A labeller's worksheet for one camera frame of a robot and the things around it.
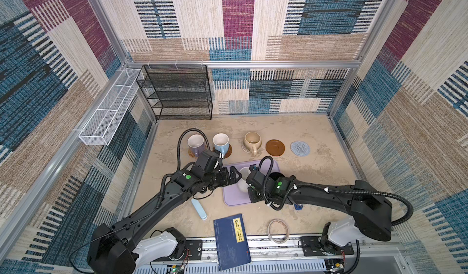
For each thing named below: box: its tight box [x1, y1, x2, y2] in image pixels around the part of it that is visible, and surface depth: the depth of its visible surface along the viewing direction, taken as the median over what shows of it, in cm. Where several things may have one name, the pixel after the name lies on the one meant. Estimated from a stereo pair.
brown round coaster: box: [265, 138, 286, 157], surface depth 107 cm
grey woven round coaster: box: [290, 140, 311, 157], surface depth 107 cm
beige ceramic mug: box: [243, 130, 262, 157], surface depth 99 cm
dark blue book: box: [213, 213, 252, 271], surface depth 76 cm
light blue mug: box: [212, 132, 230, 156], surface depth 98 cm
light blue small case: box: [191, 198, 208, 221], surface depth 81 cm
